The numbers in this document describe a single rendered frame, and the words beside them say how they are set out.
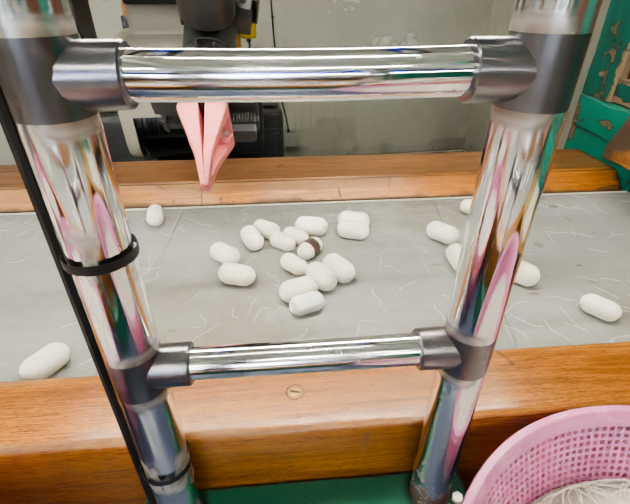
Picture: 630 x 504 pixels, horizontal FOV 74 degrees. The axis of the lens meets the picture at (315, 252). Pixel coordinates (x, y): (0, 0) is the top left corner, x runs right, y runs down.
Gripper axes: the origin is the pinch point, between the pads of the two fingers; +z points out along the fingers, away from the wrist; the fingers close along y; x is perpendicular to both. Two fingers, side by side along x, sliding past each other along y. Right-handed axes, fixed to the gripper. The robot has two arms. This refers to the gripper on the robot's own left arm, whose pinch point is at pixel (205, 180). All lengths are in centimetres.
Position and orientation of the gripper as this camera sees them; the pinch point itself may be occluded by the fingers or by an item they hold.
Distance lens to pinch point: 42.5
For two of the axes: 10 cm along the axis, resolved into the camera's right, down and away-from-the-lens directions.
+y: 10.0, -0.3, 0.8
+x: -0.6, 3.3, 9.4
